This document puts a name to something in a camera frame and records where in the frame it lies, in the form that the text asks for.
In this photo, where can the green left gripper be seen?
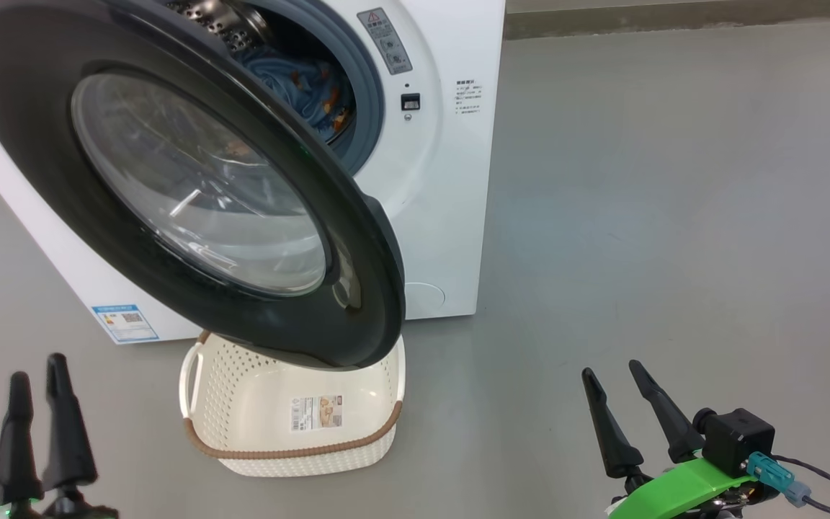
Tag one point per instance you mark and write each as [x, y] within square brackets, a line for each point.
[62, 508]

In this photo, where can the steel washer drum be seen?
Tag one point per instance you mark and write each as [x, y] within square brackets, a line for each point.
[220, 18]

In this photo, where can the round white filter cover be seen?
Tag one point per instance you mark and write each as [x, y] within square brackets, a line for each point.
[426, 301]

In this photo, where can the blue patterned garment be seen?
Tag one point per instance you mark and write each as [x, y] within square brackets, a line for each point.
[300, 86]

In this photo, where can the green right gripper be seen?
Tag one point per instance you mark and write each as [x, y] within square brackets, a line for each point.
[681, 490]

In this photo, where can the grey rubber door gasket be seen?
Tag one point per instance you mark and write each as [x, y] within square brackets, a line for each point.
[368, 94]

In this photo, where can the basket product label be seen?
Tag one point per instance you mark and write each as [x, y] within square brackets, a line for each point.
[316, 413]

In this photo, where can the black round washer door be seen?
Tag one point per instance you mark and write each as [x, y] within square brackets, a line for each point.
[62, 180]

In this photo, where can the cream perforated laundry basket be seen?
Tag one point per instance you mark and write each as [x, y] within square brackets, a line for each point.
[242, 418]

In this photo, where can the grey warning sticker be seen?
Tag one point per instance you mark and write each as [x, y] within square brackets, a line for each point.
[386, 42]

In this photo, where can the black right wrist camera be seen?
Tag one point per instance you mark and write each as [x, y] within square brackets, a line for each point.
[739, 436]

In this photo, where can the small text sticker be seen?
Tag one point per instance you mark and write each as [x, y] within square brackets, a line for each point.
[470, 98]

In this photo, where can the white front-load washing machine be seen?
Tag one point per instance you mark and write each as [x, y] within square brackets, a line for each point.
[429, 180]

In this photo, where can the blue energy label sticker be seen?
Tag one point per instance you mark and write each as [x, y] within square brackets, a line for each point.
[125, 323]

